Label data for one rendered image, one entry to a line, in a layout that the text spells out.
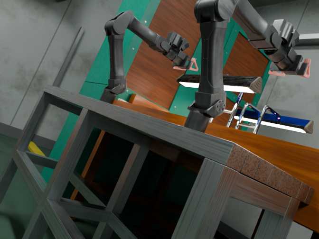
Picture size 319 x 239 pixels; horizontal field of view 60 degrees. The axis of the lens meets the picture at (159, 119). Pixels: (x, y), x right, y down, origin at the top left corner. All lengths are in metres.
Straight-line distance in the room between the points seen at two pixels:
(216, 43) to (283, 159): 0.36
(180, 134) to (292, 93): 2.92
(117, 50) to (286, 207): 0.94
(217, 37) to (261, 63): 1.93
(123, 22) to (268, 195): 0.96
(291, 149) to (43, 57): 3.24
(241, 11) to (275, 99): 2.63
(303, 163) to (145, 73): 1.35
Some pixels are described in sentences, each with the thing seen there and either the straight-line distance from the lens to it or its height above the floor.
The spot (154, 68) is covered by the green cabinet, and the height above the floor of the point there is 1.09.
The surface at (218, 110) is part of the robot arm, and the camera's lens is 0.80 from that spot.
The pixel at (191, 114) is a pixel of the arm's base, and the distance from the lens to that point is 0.79.
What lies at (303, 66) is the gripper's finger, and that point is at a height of 1.07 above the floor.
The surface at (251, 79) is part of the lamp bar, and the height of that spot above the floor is 1.09.
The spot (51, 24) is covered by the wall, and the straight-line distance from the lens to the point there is 3.73.
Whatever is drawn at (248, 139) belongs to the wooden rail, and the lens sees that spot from 0.89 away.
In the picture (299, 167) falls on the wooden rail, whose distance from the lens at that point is 0.79.
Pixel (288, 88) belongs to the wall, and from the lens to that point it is 3.45.
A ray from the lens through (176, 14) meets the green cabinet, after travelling 2.08.
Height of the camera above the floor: 0.62
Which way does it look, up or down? 5 degrees up
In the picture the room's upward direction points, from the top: 24 degrees clockwise
